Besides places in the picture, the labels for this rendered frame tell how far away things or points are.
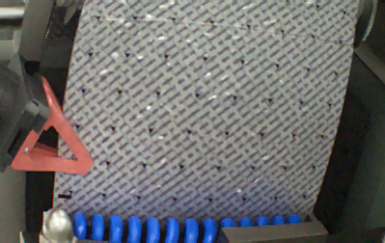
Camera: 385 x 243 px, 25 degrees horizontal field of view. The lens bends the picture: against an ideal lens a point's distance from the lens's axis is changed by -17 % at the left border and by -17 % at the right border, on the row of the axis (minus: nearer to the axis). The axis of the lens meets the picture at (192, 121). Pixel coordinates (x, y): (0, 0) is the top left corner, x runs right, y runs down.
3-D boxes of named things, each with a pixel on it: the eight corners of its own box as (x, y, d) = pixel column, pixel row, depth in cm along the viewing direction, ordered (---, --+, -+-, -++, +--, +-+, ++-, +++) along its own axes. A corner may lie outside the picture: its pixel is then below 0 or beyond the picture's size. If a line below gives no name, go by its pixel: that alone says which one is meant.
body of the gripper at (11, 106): (7, 178, 66) (-53, 134, 62) (-6, 119, 75) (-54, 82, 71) (45, 114, 65) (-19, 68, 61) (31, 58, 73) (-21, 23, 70)
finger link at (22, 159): (74, 212, 72) (-9, 156, 68) (58, 167, 78) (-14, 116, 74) (121, 148, 71) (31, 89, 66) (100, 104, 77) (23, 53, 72)
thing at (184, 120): (52, 224, 76) (79, 17, 68) (303, 228, 84) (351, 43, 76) (53, 227, 75) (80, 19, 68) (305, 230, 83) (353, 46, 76)
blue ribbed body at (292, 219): (64, 234, 76) (66, 202, 74) (294, 237, 83) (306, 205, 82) (73, 256, 73) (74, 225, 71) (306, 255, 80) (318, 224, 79)
